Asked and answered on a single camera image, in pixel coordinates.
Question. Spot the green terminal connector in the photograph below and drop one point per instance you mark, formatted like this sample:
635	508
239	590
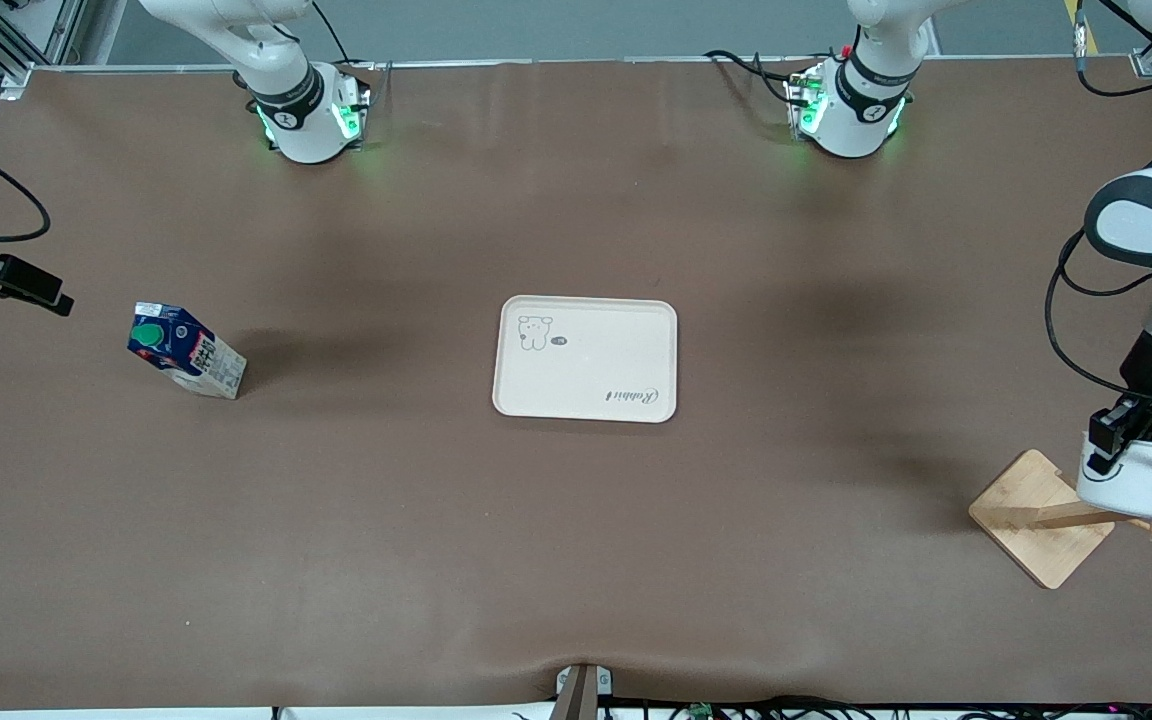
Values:
702	711

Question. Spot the blue milk carton green cap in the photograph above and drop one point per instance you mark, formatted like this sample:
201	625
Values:
191	355

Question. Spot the cream tray with bear print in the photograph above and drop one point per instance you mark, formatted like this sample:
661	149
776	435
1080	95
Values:
586	370

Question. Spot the wooden mug stand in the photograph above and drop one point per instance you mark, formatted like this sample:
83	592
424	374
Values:
1036	540

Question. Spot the metal table corner bracket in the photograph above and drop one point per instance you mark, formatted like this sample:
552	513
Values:
1148	64
16	82

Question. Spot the brown table cover sheet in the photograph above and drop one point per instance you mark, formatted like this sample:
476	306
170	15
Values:
436	550

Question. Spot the grey metal camera post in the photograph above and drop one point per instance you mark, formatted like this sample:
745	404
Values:
581	695

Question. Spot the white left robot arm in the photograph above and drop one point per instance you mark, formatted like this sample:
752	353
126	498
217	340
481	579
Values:
851	125

